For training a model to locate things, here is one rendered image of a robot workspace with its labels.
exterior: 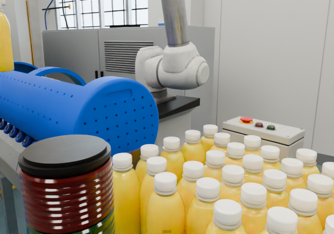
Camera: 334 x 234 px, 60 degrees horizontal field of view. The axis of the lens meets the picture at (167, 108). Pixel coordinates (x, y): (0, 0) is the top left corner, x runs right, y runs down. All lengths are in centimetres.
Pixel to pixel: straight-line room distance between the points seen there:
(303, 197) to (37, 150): 39
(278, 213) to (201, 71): 91
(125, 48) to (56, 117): 210
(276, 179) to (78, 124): 46
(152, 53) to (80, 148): 121
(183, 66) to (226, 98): 248
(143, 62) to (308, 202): 108
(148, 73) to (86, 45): 198
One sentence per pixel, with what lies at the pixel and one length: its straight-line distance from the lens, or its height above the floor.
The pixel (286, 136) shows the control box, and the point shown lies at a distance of 78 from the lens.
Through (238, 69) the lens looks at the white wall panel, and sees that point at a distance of 360.
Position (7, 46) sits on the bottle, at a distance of 103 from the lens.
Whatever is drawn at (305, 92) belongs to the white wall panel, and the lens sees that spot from 340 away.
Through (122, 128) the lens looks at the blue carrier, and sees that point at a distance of 81.
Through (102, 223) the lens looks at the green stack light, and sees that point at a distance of 23.
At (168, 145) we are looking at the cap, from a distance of 67.
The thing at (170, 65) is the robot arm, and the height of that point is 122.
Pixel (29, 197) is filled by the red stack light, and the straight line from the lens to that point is 22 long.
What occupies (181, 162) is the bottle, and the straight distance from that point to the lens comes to 69.
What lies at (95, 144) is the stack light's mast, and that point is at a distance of 22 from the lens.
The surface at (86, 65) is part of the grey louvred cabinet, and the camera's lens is 335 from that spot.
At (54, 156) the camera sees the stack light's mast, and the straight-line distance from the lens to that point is 21.
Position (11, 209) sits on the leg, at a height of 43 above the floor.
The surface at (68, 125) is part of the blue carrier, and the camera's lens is 76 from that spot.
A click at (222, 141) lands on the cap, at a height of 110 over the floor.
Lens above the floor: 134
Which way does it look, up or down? 14 degrees down
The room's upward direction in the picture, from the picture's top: straight up
